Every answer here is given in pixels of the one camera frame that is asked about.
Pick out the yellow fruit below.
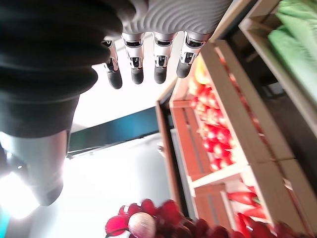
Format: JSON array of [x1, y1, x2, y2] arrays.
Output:
[[194, 58, 210, 85]]

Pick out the pale pink round fruit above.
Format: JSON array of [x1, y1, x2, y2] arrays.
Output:
[[128, 212, 157, 238]]

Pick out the green leafy vegetable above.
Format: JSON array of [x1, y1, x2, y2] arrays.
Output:
[[267, 0, 317, 100]]

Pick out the dark red round fruit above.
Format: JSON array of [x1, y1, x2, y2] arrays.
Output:
[[249, 222, 278, 238], [188, 218, 211, 238], [141, 198, 159, 216], [118, 203, 142, 217], [158, 199, 184, 227]]

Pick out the bright red round fruit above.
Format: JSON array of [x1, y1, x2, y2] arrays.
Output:
[[105, 215, 130, 237]]

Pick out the wooden crate of red fruit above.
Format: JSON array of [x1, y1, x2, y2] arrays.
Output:
[[169, 39, 296, 189]]

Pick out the wooden crate of red peppers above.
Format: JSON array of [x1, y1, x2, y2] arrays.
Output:
[[192, 158, 317, 238]]

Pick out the wooden shelf frame post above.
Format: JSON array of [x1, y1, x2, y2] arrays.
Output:
[[155, 79, 191, 219]]

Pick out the red pepper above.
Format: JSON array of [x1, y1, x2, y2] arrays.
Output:
[[227, 190, 260, 206], [244, 207, 267, 220], [235, 212, 252, 237]]

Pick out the dark blue ceiling beam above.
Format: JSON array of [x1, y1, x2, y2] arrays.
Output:
[[68, 106, 161, 158]]

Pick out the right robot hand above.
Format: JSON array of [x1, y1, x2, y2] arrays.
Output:
[[0, 0, 233, 207]]

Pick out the wooden crate of green vegetables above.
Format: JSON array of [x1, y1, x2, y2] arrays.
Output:
[[239, 0, 317, 139]]

